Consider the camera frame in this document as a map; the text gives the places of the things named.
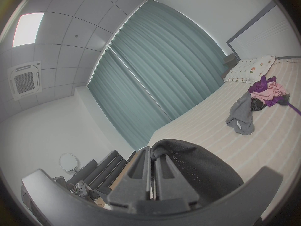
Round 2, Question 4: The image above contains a black chest of drawers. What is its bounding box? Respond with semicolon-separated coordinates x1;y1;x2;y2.
66;150;128;192

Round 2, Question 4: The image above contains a black T-shirt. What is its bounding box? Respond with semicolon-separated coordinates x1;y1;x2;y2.
152;139;244;204

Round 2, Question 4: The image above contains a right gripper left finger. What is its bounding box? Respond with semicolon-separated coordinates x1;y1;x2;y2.
108;146;152;210

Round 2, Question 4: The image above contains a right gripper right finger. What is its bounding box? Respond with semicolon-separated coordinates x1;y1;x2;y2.
155;154;200;208

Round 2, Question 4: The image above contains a pile of clothes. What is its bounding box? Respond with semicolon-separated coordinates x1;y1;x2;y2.
249;75;301;116

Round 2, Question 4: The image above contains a white printed pillow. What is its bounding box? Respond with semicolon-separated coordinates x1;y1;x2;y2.
223;55;275;83

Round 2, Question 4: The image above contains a grey garment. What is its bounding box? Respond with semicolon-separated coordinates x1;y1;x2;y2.
226;91;255;135

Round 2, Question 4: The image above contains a grey bedside table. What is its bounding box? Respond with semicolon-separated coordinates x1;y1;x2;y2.
222;53;240;78

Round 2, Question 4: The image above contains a bed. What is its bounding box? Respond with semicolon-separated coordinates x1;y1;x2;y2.
147;0;301;221

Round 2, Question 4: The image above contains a blue-green curtain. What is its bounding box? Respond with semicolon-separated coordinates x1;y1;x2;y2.
109;0;227;122
87;48;174;151

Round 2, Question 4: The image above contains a ceiling light panel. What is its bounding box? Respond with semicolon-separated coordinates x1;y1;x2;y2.
12;13;45;48

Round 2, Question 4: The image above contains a ceiling air conditioner vent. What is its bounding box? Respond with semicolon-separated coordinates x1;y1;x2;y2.
7;60;43;101

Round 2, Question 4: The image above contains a round white mirror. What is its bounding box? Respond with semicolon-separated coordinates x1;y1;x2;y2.
59;153;79;174

